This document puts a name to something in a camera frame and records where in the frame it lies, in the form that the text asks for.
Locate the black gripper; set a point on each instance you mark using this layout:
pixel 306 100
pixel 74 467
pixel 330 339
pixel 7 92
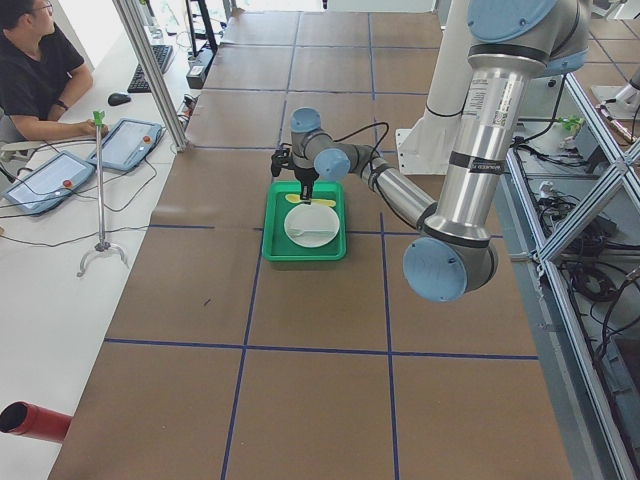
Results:
pixel 304 177

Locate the yellow plastic spoon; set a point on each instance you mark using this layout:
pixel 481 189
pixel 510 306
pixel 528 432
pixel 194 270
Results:
pixel 296 200

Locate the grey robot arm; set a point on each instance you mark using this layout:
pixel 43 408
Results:
pixel 490 52

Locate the white round plate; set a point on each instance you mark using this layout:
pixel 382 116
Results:
pixel 310 217

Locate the pale green plastic fork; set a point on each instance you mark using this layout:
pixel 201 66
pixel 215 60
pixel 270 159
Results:
pixel 301 232

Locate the green plastic tray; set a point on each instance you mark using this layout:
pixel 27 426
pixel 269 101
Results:
pixel 278 247

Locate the blue teach pendant far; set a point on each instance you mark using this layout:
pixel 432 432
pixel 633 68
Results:
pixel 128 143

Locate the blue teach pendant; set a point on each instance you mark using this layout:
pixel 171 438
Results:
pixel 49 184
pixel 128 143

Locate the black computer mouse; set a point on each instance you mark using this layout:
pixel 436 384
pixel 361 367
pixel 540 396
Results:
pixel 118 98

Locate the metal grabber stand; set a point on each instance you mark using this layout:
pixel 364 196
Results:
pixel 103 246

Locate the blue teach pendant near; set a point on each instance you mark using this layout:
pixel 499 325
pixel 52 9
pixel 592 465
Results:
pixel 49 184

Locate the seated person in black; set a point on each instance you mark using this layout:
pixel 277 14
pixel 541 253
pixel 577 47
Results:
pixel 42 73

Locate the red cylinder tube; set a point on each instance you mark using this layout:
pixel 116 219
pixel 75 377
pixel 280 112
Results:
pixel 32 421

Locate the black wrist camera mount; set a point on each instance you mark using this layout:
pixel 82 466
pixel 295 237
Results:
pixel 281 159

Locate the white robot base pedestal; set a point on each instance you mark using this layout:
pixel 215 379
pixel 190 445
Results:
pixel 425 148

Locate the aluminium frame column left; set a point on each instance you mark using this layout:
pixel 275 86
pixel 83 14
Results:
pixel 132 23

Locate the aluminium frame rail right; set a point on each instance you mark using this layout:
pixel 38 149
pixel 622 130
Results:
pixel 618 175

